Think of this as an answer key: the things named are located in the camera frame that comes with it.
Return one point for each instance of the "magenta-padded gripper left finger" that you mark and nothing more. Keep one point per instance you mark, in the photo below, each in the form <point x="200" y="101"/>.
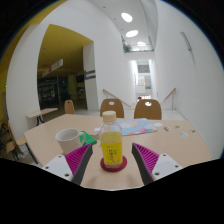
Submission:
<point x="60" y="166"/>

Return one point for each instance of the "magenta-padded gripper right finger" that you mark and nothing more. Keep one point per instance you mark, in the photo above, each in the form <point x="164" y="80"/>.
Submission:
<point x="163" y="166"/>

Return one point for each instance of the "yellow drink bottle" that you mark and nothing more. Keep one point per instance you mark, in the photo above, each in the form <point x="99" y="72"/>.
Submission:
<point x="111" y="146"/>

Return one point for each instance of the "white ceramic mug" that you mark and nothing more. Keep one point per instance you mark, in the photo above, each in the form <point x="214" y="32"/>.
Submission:
<point x="68" y="141"/>

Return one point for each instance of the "round white sticker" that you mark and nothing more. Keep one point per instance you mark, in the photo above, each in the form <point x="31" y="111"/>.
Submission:
<point x="183" y="134"/>

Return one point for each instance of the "small reddish sticker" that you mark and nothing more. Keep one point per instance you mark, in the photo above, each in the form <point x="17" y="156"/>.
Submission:
<point x="177" y="126"/>

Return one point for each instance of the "small white card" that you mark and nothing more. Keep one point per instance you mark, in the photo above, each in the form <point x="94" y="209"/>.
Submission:
<point x="97" y="129"/>
<point x="157" y="124"/>

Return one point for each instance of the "small green sticker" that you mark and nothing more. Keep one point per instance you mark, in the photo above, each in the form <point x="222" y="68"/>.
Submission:
<point x="192" y="130"/>

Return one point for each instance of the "flat round red coaster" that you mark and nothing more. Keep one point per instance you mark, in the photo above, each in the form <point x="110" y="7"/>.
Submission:
<point x="113" y="169"/>

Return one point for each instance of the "light wooden chair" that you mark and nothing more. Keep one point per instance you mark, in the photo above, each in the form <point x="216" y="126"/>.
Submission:
<point x="15" y="141"/>

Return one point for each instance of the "light wooden side table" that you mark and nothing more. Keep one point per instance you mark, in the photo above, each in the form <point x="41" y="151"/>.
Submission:
<point x="41" y="112"/>

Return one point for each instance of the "small brown wooden chair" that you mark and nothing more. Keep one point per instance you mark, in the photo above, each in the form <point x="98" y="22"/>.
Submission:
<point x="69" y="107"/>

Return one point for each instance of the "wooden stair handrail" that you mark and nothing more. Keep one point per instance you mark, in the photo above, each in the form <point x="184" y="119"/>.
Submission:
<point x="169" y="96"/>
<point x="116" y="97"/>

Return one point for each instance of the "dark pillar sign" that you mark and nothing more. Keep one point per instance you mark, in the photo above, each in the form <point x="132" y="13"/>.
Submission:
<point x="89" y="75"/>

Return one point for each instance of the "white hanging sign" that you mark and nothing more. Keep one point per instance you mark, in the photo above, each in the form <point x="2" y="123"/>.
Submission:
<point x="52" y="67"/>

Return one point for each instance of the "green balcony plant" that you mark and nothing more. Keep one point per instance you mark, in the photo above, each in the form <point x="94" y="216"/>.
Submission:
<point x="127" y="48"/>

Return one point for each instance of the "round ceiling lights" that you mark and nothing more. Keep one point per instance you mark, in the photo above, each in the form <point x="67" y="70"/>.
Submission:
<point x="126" y="17"/>

